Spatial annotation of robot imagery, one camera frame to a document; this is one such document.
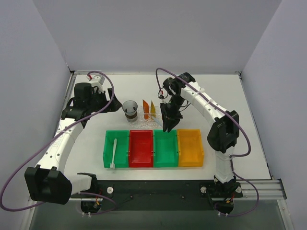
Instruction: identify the clear textured holder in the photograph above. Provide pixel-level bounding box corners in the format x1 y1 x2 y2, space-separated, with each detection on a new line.
137 106 163 129

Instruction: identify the yellow toothpaste tube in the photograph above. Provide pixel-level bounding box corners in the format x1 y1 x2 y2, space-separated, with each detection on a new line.
150 101 156 120

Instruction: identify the orange toothpaste tube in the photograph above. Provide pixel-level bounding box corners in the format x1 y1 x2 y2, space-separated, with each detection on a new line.
142 100 150 120

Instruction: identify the dark smoky plastic cup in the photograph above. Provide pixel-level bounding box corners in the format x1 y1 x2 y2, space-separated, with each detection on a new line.
122 100 138 122

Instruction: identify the white toothbrush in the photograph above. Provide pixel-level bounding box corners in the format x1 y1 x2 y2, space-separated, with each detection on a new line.
110 138 117 170

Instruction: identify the light blue toothbrush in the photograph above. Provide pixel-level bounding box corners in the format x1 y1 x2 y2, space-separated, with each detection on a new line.
152 116 163 127

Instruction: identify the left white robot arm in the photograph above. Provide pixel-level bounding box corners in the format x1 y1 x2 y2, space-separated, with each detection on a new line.
24 71 122 205

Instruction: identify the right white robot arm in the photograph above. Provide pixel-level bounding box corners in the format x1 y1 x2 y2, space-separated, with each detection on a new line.
160 72 239 190

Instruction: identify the clear textured oval tray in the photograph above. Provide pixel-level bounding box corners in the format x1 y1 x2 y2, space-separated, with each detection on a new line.
129 106 163 130

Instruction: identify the right green bin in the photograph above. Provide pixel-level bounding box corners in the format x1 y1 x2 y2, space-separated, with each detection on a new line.
153 130 179 168

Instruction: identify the green bin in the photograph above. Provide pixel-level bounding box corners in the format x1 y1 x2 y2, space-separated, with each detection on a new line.
153 130 179 168
103 130 129 169

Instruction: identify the red bin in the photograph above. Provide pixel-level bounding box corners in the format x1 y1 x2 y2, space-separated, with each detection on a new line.
128 130 154 168

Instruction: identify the yellow bin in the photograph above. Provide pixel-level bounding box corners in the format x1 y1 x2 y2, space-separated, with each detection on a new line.
177 129 204 167

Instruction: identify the left green bin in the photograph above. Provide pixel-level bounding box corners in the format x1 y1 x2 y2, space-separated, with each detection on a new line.
103 130 129 169

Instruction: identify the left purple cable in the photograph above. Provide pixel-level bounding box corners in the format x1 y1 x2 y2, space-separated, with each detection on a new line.
0 70 118 214

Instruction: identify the purple cable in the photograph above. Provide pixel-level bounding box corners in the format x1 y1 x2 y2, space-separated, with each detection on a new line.
0 70 118 214
155 68 260 218

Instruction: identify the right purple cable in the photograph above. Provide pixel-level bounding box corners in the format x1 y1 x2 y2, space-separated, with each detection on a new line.
155 68 260 218

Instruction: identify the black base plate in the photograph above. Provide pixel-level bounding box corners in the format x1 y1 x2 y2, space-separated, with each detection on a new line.
69 179 248 213

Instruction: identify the aluminium frame rail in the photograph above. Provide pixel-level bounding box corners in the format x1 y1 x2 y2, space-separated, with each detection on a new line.
61 179 287 199

